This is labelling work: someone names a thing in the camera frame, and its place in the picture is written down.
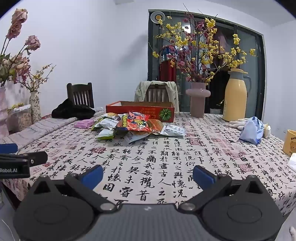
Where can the yellow thermos jug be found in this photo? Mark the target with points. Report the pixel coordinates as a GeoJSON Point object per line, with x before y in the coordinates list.
{"type": "Point", "coordinates": [234, 99]}

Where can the white paper packet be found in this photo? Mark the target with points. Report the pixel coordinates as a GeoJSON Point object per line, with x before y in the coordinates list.
{"type": "Point", "coordinates": [267, 131]}

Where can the dark wooden chair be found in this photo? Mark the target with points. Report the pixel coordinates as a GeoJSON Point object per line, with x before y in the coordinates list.
{"type": "Point", "coordinates": [79, 89]}

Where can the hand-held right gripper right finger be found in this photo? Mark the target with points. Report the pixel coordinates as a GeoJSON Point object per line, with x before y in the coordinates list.
{"type": "Point", "coordinates": [203, 175]}

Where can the yellow bear cup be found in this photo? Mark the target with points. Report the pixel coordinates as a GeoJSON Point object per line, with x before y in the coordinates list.
{"type": "Point", "coordinates": [290, 141]}

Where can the glass sliding door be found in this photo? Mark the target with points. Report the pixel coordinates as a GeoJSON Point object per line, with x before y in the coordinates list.
{"type": "Point", "coordinates": [248, 46]}

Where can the brown wooden chair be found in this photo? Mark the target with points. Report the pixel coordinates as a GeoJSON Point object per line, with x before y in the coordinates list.
{"type": "Point", "coordinates": [157, 93]}

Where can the silver snack packet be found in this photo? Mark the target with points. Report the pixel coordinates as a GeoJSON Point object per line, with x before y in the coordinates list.
{"type": "Point", "coordinates": [134, 138]}
{"type": "Point", "coordinates": [173, 130]}

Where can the small yellow flower twigs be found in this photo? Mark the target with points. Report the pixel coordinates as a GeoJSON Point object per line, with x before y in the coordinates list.
{"type": "Point", "coordinates": [38, 77]}

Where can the yellow and pink flower branches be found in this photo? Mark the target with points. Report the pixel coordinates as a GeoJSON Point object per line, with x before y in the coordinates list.
{"type": "Point", "coordinates": [196, 58]}

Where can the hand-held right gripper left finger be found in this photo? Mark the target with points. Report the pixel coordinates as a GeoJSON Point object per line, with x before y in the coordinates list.
{"type": "Point", "coordinates": [92, 175]}

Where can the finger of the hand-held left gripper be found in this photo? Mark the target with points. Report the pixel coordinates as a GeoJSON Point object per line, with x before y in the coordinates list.
{"type": "Point", "coordinates": [38, 158]}
{"type": "Point", "coordinates": [8, 148]}

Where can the white tissue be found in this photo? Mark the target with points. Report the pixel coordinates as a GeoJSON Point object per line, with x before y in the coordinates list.
{"type": "Point", "coordinates": [292, 162]}

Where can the red snack bag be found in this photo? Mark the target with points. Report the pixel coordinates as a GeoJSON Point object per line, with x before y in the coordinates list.
{"type": "Point", "coordinates": [133, 121]}

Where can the speckled ceramic vase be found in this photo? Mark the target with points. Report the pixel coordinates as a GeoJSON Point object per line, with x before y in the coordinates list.
{"type": "Point", "coordinates": [34, 106]}

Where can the black cloth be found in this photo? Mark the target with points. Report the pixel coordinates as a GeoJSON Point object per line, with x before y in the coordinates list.
{"type": "Point", "coordinates": [69, 110]}

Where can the yellow snack packet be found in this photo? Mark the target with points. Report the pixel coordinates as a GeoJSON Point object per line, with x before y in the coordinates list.
{"type": "Point", "coordinates": [112, 115]}

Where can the dried pink rose bouquet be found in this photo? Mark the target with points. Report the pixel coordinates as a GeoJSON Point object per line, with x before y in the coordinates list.
{"type": "Point", "coordinates": [17, 67]}

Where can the pink marbled vase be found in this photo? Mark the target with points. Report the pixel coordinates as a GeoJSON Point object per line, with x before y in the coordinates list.
{"type": "Point", "coordinates": [3, 111]}

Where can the white green snack packet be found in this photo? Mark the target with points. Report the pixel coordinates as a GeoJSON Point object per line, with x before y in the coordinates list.
{"type": "Point", "coordinates": [107, 124]}

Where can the beige jacket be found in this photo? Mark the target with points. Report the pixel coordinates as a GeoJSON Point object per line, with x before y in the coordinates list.
{"type": "Point", "coordinates": [141, 92]}

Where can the orange cardboard box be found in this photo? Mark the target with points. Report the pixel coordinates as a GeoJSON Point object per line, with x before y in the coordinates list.
{"type": "Point", "coordinates": [143, 111]}

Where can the pink packet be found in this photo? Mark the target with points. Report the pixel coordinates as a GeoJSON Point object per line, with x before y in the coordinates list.
{"type": "Point", "coordinates": [83, 124]}

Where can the white gloves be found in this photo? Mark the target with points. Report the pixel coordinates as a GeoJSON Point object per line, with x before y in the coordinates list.
{"type": "Point", "coordinates": [238, 122]}

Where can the red hanging garment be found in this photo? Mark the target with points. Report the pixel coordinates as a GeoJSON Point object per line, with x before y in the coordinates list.
{"type": "Point", "coordinates": [166, 69]}

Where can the pink mushroom-shaped vase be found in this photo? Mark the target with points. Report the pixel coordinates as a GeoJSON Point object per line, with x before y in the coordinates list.
{"type": "Point", "coordinates": [197, 104]}

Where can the blue white plastic bag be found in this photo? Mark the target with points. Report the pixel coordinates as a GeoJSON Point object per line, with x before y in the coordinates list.
{"type": "Point", "coordinates": [251, 132]}

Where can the grey striped folded cloth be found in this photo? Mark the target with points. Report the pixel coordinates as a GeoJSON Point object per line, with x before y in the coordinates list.
{"type": "Point", "coordinates": [34, 131]}

